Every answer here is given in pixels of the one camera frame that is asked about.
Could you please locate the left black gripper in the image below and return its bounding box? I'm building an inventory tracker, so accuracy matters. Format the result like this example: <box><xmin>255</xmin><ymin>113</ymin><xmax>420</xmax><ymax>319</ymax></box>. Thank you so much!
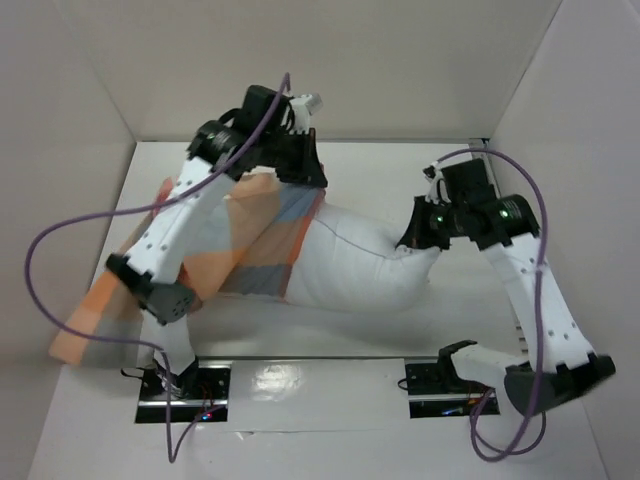
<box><xmin>257</xmin><ymin>125</ymin><xmax>326</xmax><ymax>186</ymax></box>

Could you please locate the white pillow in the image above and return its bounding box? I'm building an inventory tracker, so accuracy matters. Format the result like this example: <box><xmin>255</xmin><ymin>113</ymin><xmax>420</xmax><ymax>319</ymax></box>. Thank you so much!
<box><xmin>285</xmin><ymin>202</ymin><xmax>441</xmax><ymax>313</ymax></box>

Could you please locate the checkered orange grey pillowcase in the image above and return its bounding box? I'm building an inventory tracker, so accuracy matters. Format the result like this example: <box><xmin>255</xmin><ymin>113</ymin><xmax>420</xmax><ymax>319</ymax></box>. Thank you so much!
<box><xmin>49</xmin><ymin>173</ymin><xmax>325</xmax><ymax>375</ymax></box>

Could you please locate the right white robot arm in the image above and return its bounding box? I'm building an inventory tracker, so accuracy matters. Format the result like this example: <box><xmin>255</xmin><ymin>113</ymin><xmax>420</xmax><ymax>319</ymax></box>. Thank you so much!
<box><xmin>399</xmin><ymin>159</ymin><xmax>616</xmax><ymax>416</ymax></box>

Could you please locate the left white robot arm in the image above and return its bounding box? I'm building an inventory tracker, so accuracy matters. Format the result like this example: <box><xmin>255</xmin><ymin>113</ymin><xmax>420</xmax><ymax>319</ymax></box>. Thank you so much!
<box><xmin>106</xmin><ymin>85</ymin><xmax>328</xmax><ymax>399</ymax></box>

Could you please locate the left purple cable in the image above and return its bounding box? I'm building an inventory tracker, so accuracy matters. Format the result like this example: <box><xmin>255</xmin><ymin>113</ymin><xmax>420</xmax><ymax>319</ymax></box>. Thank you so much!
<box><xmin>25</xmin><ymin>72</ymin><xmax>292</xmax><ymax>464</ymax></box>

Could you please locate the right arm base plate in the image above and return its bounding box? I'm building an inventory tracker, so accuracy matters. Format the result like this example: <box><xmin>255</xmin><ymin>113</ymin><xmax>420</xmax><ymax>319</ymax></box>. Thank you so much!
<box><xmin>397</xmin><ymin>340</ymin><xmax>489</xmax><ymax>419</ymax></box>

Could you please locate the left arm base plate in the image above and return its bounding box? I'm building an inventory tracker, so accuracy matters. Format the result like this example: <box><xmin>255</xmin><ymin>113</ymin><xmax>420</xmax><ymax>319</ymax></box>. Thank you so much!
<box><xmin>120</xmin><ymin>364</ymin><xmax>231</xmax><ymax>424</ymax></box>

